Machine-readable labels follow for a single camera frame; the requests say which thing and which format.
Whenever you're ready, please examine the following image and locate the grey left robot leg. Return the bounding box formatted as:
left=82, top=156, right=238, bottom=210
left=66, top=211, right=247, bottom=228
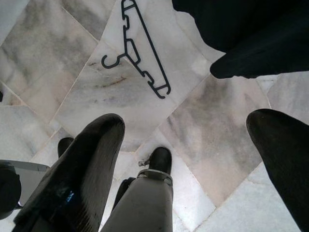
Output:
left=0, top=137, right=74, bottom=215

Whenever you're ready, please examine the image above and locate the grey right robot leg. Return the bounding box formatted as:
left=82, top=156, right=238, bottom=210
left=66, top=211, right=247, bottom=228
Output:
left=100, top=146, right=174, bottom=232

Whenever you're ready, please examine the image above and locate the grey robot leg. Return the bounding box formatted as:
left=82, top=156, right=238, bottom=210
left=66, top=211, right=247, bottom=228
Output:
left=100, top=146, right=174, bottom=232
left=0, top=137, right=74, bottom=215

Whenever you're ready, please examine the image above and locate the black T-shirt green logo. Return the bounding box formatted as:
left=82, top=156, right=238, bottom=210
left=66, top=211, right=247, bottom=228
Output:
left=172, top=0, right=309, bottom=80

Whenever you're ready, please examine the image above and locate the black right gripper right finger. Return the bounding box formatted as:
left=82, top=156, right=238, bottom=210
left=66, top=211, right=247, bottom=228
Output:
left=246, top=108, right=309, bottom=232

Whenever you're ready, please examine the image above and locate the black plastic hanger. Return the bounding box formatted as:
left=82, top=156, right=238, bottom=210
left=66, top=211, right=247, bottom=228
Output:
left=101, top=0, right=172, bottom=99

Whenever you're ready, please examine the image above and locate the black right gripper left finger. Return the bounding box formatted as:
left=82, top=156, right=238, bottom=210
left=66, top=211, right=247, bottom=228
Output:
left=13, top=113, right=126, bottom=232

